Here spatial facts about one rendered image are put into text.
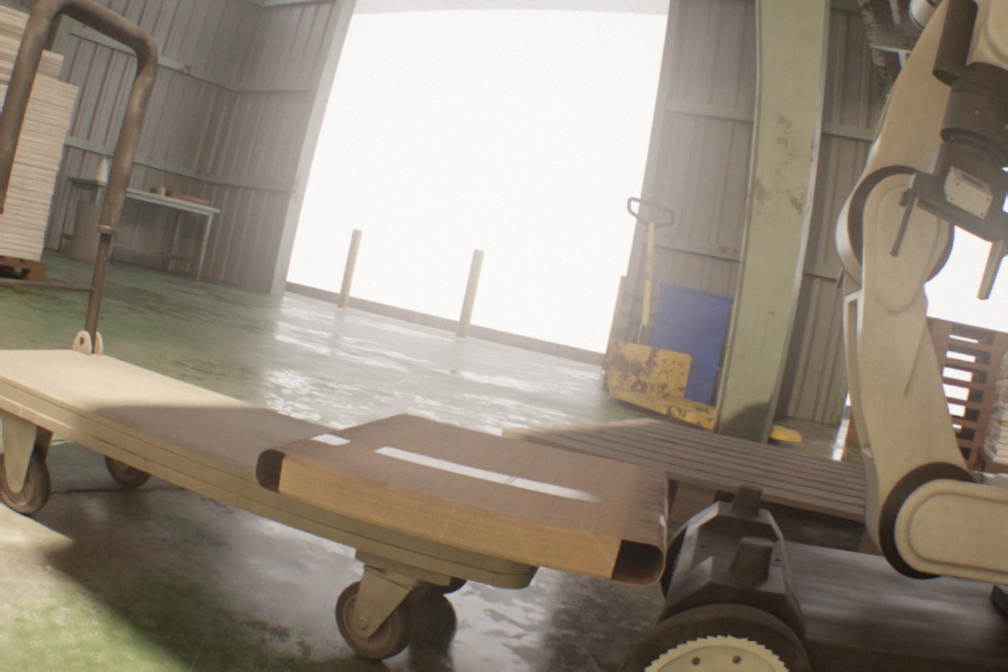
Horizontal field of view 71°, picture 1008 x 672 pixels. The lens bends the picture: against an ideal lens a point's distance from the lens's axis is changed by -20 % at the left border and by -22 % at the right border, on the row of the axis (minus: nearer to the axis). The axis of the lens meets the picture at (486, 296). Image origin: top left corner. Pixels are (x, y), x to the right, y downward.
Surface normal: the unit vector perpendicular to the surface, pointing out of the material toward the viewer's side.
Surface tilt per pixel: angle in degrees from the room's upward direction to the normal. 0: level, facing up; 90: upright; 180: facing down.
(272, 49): 90
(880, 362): 115
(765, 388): 90
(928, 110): 90
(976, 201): 119
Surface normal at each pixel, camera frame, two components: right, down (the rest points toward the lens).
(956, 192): -0.43, 0.41
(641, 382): 0.37, 0.07
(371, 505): -0.20, -0.04
